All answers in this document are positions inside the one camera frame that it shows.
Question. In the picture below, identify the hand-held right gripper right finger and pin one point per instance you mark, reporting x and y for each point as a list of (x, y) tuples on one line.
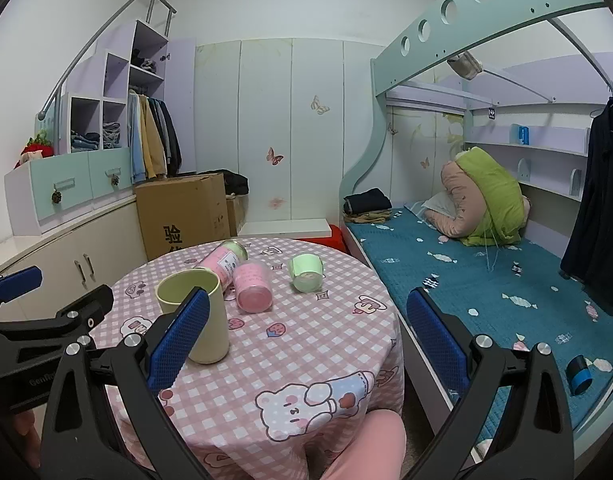
[(436, 340)]

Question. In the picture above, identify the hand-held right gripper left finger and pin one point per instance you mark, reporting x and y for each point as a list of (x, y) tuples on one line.
[(181, 340)]

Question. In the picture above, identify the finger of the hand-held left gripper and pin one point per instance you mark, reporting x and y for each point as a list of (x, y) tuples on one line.
[(81, 306), (17, 282)]

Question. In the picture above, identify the pink cup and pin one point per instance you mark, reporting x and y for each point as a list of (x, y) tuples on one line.
[(251, 285)]

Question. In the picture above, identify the light green cup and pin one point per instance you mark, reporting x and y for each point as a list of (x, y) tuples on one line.
[(306, 275)]

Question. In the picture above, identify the olive green cup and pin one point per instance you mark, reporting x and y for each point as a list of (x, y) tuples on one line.
[(217, 327)]

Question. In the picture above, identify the person's left hand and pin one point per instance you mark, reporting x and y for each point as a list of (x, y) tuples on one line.
[(24, 427)]

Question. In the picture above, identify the low white cabinet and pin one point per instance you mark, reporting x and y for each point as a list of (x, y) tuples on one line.
[(61, 260)]

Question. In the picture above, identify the bed with blue sheet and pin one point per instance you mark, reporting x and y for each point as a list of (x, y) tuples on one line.
[(486, 280)]

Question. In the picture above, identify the pink bottle with green lid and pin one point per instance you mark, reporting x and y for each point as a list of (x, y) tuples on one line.
[(219, 262)]

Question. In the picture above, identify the teal drawer chest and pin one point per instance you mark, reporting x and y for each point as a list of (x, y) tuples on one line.
[(66, 190)]

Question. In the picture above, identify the round table with pink tablecloth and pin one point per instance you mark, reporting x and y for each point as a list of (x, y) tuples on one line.
[(296, 355)]

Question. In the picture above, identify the person's pink trouser leg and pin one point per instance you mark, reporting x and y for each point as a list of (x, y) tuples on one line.
[(366, 445)]

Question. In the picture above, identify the large cardboard box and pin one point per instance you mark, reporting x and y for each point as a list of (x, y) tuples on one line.
[(181, 210)]

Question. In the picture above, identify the red plush toy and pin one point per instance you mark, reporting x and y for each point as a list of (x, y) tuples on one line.
[(34, 151)]

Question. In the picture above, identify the small cardboard box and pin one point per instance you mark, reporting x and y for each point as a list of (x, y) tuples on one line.
[(235, 217)]

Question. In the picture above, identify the white pillow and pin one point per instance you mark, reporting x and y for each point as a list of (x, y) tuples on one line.
[(436, 205)]

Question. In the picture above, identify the tan folded clothes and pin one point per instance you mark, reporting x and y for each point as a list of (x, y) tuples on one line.
[(366, 218)]

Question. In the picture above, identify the red cloth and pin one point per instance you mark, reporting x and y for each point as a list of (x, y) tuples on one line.
[(336, 240)]

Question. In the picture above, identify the blue tape roll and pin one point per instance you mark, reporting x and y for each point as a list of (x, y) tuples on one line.
[(580, 377)]

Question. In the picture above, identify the white board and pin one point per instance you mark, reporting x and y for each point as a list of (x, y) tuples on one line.
[(286, 229)]

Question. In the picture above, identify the green and pink quilt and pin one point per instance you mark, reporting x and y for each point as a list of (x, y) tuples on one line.
[(486, 195)]

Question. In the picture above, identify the black folded clothes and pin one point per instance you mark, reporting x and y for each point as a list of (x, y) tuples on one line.
[(366, 201)]

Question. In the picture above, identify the black bag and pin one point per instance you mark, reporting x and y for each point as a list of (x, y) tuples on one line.
[(236, 182)]

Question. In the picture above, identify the mustard hanging jacket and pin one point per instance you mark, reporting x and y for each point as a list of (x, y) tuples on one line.
[(151, 142)]

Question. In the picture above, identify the light blue hanging shirt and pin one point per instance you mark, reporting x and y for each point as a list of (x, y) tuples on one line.
[(134, 135)]

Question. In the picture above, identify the dark hanging jackets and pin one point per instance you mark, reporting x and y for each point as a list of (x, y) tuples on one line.
[(170, 135)]

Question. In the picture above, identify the black hanging garment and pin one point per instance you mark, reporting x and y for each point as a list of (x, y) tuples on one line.
[(596, 210)]

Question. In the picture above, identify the blue box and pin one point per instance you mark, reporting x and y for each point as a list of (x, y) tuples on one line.
[(522, 134)]

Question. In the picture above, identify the purple stair shelf cabinet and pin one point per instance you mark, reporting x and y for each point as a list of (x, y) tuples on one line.
[(119, 65)]

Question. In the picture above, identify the white wardrobe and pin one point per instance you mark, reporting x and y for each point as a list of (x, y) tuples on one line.
[(296, 120)]

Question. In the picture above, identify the dark clothes in cubby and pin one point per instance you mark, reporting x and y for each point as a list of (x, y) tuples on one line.
[(149, 65)]

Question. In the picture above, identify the grey metal handrail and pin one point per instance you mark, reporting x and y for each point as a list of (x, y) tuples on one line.
[(94, 42)]

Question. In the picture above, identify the grey pouch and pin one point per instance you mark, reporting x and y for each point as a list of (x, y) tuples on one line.
[(464, 66)]

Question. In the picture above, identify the butterfly wall sticker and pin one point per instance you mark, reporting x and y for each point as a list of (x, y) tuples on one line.
[(275, 156), (320, 105)]

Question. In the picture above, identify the white wall shelf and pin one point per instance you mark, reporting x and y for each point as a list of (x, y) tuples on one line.
[(526, 150)]

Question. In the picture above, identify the teal bunk bed frame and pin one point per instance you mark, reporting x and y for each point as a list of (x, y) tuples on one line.
[(436, 27)]

